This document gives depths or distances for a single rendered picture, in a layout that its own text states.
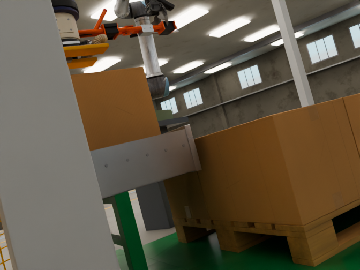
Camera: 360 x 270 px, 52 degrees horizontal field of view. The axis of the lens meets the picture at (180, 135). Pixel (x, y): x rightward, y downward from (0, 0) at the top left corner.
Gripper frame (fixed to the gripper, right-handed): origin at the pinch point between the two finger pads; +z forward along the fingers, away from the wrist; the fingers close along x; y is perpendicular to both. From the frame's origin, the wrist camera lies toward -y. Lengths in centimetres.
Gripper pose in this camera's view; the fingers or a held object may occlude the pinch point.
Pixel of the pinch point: (164, 27)
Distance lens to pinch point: 218.6
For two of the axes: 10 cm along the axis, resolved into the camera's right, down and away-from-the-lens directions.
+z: 2.6, 9.6, -0.5
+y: -8.4, 2.0, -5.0
